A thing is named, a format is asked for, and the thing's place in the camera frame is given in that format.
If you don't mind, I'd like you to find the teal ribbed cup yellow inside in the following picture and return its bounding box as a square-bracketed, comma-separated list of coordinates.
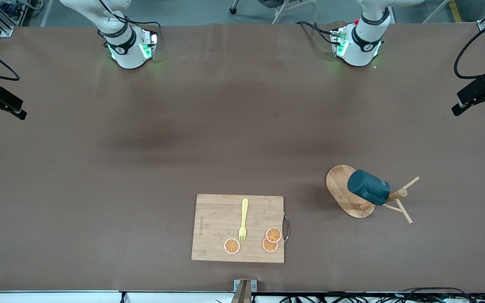
[347, 169, 391, 206]

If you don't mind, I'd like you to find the wooden cup rack with pegs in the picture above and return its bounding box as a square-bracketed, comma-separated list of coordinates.
[325, 165, 420, 225]

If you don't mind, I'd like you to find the office chair base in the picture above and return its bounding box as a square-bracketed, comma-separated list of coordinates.
[229, 0, 319, 24]

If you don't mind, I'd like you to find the yellow plastic fork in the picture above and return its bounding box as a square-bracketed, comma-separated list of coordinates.
[238, 199, 249, 244]

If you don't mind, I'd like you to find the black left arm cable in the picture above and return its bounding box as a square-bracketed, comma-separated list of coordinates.
[454, 9, 485, 80]

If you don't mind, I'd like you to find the black base cable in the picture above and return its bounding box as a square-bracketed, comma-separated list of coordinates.
[296, 21, 341, 45]

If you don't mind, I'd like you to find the white table edge rail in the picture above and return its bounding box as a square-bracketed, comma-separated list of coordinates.
[0, 290, 485, 303]

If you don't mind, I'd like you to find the black cable bundle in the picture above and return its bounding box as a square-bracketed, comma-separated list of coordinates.
[215, 287, 485, 303]

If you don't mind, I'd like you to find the bamboo cutting board metal handle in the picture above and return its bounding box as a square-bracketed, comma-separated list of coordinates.
[191, 194, 290, 264]

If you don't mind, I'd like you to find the aluminium profile bracket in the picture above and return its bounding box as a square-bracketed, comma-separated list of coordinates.
[231, 279, 258, 303]

